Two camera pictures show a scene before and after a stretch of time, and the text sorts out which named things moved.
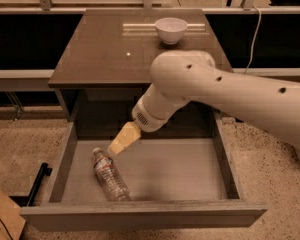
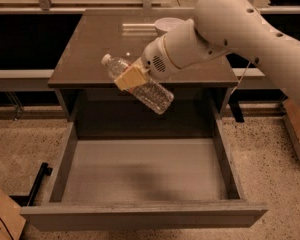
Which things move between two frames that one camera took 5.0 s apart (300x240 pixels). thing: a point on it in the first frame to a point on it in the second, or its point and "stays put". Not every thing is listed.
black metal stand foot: x=29 y=200 stays put
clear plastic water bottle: x=115 y=186 to x=149 y=92
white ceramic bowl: x=171 y=29 stays put
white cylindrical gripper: x=146 y=120 to x=155 y=60
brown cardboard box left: x=6 y=223 stays put
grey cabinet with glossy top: x=107 y=62 stays put
